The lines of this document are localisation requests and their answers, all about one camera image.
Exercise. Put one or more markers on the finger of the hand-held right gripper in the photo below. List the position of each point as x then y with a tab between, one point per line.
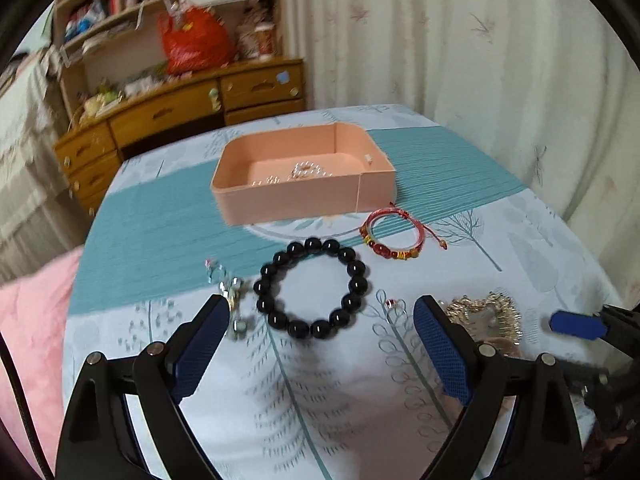
575	323
587	374

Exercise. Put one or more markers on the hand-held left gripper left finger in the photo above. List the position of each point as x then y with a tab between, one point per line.
197	355

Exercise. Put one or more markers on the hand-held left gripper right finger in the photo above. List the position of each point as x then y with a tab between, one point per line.
442	350

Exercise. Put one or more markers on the pink cardboard box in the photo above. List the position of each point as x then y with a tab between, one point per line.
280	200

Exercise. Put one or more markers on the tree print tablecloth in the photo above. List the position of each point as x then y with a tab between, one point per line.
325	410

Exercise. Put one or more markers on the pink blanket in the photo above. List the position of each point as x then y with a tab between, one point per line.
35	335

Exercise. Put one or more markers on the wooden desk with shelves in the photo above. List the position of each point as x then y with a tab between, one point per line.
165	115

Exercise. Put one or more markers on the beige lace cover cloth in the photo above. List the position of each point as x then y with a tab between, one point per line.
25	160

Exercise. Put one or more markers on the cream patterned curtain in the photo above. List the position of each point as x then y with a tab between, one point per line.
450	35

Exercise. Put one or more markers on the red plastic bag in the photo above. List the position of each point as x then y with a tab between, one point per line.
195	40

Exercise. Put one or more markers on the red and white cup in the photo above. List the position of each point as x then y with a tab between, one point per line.
264	42

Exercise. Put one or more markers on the row of books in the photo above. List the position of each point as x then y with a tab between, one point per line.
92	15

